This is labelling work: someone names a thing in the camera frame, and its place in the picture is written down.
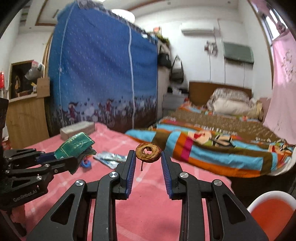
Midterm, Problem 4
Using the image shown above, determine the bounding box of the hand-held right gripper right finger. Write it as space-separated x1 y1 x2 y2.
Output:
161 151 270 241

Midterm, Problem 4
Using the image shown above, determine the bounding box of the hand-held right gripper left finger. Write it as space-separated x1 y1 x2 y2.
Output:
25 149 137 241

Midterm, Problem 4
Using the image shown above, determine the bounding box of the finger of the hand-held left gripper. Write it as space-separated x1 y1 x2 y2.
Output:
5 156 78 190
3 148 56 170

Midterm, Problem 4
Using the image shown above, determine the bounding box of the brown dried fruit ring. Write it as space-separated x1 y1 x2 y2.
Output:
135 143 162 172

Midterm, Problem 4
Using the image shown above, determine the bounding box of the green packet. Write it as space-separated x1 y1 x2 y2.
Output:
54 132 96 174

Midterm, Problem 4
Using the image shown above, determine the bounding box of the white blue plastic wrapper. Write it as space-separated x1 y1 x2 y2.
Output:
93 151 126 169

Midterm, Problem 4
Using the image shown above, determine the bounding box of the orange bin with white rim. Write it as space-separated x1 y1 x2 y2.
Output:
246 190 294 241

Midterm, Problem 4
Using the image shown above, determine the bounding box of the pink plaid tablecloth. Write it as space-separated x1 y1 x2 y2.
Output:
5 122 234 241

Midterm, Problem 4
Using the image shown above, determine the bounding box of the thick old book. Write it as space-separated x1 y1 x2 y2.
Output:
60 121 95 141

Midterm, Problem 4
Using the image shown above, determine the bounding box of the wooden cabinet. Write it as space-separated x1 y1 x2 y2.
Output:
6 95 50 144

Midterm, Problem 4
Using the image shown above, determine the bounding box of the bed with patterned blanket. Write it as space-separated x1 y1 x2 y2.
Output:
125 98 296 179

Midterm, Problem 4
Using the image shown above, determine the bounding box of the wooden box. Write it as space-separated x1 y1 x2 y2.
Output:
37 77 50 98

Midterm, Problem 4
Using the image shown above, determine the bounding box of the white nightstand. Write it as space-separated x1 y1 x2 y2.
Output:
162 94 185 112

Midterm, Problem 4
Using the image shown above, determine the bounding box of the dark framed picture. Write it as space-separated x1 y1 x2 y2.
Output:
9 60 35 100

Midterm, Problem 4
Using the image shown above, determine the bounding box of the grey plush toy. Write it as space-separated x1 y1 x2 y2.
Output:
24 62 45 80

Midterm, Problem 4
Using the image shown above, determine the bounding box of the black cloth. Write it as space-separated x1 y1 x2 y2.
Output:
168 86 189 95

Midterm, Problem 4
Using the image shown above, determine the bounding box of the wooden headboard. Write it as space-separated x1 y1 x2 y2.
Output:
188 81 252 109

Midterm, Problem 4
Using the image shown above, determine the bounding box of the beige folded quilt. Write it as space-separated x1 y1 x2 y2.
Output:
211 97 257 116

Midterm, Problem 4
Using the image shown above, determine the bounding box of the grey hanging bag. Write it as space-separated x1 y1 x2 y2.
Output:
170 71 184 84

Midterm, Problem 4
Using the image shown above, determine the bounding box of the floral pillow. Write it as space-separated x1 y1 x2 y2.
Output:
211 88 250 103

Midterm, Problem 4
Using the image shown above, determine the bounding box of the blue dotted fabric wardrobe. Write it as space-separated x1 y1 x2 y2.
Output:
47 0 159 137

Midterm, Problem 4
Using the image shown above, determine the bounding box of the black white tote bag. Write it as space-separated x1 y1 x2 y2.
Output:
171 56 184 73

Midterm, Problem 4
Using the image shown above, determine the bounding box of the black handbag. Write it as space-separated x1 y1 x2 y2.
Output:
158 45 173 69

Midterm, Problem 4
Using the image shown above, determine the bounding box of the pink embroidered hanging sheet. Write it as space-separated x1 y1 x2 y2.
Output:
262 30 296 139

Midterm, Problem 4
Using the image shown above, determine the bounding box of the green cloth covered television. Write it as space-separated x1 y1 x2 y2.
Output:
222 41 255 66

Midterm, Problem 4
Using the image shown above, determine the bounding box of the white air conditioner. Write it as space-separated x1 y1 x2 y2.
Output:
181 22 214 36

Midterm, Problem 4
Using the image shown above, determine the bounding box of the round ceiling lamp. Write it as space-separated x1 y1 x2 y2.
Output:
111 9 134 24

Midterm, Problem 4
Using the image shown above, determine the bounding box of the barred window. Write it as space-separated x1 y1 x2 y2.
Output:
254 0 289 40

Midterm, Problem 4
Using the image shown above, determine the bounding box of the pink curtain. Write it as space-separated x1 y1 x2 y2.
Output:
251 0 266 16

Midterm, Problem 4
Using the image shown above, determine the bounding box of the wooden arched bed frame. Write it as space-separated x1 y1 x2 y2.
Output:
43 32 55 79

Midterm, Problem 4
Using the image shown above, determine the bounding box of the wall socket with white cable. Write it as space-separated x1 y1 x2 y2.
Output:
205 40 218 56

